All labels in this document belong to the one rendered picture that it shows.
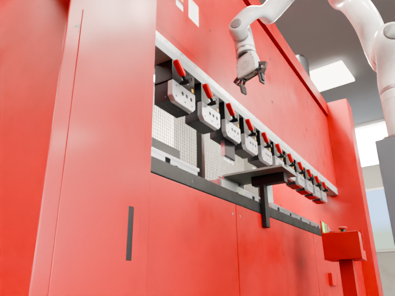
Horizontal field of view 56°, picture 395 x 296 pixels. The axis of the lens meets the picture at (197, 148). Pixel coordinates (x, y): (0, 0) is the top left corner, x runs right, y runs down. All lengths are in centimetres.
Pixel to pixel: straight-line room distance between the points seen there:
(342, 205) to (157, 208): 289
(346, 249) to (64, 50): 149
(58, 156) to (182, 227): 51
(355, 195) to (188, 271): 280
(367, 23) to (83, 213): 129
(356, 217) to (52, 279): 326
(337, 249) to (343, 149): 209
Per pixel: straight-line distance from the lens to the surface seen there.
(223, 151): 166
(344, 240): 184
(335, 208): 372
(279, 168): 150
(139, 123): 79
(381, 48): 146
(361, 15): 161
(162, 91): 136
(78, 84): 69
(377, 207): 899
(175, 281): 100
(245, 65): 156
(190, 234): 107
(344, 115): 394
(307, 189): 271
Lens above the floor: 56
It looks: 20 degrees up
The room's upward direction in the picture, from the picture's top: 1 degrees counter-clockwise
